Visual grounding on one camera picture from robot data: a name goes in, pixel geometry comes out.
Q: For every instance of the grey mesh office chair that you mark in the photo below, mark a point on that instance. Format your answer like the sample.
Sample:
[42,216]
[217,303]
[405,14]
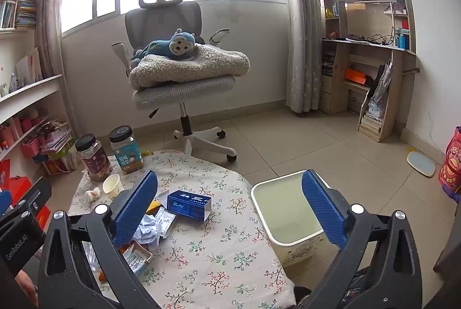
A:
[159,20]

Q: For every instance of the purple label snack jar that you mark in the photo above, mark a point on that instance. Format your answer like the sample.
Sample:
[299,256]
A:
[92,154]

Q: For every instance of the left beige curtain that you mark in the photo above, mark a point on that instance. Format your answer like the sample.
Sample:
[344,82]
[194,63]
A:
[48,38]

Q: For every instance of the small open medicine box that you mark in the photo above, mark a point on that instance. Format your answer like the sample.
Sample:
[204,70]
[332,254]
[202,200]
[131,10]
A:
[137,257]

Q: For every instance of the blue monkey plush toy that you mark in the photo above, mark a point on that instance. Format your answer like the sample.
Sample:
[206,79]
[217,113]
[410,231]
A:
[178,47]

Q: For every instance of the red printed gift bag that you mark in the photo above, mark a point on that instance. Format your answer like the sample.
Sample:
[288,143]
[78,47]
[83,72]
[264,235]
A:
[450,171]

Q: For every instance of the teal label nut jar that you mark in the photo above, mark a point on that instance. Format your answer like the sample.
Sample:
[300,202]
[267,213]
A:
[125,149]

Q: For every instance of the person's left hand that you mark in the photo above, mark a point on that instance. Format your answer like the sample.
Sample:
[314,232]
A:
[26,284]

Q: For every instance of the wooden desk with shelves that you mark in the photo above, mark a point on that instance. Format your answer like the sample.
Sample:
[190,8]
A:
[363,35]

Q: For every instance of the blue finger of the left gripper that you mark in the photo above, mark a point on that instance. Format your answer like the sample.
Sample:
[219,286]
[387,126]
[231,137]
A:
[5,201]

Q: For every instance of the small crumpled tissue ball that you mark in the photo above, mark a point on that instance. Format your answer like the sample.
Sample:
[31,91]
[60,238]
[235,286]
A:
[93,195]

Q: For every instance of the white trash bin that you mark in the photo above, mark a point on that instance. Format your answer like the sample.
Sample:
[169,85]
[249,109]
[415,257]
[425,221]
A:
[292,227]

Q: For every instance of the silver plastic bag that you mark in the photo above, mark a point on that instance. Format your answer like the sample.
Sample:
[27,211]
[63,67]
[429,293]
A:
[378,99]

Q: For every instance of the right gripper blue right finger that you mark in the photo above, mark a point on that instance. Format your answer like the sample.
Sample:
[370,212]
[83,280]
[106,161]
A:
[329,215]

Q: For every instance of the beige fleece blanket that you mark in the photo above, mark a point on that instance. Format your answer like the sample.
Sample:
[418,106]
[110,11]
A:
[206,62]

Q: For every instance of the blister pill pack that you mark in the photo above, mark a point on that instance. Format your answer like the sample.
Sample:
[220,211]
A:
[164,221]

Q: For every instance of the white bathroom scale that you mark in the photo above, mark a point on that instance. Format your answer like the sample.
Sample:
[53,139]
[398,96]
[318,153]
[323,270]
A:
[421,163]

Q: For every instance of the yellow snack packet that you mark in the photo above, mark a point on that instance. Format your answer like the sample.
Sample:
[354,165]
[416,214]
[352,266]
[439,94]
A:
[153,208]

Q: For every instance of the blue medicine box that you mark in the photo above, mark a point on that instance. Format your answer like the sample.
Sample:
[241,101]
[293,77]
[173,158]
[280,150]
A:
[190,205]

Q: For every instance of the beige curtain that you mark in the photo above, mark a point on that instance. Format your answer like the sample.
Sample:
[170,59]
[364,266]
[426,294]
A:
[48,38]
[305,33]

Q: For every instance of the floral tablecloth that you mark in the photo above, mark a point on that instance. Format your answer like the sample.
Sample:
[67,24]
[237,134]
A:
[225,261]

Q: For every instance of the white paper cup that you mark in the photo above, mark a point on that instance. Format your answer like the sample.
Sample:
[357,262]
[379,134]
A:
[112,186]

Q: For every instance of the white bookshelf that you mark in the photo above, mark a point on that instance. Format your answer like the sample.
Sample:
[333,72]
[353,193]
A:
[20,15]

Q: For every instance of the red gift box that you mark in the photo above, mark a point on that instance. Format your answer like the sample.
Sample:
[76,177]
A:
[18,186]

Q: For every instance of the orange box under desk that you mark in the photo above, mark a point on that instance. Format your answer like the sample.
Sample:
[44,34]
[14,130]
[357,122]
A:
[355,76]

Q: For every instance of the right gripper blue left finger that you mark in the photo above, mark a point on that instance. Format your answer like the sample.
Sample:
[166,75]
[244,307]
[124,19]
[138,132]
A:
[129,206]

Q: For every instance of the right beige curtain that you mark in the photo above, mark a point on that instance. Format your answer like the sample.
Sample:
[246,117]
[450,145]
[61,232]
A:
[305,33]

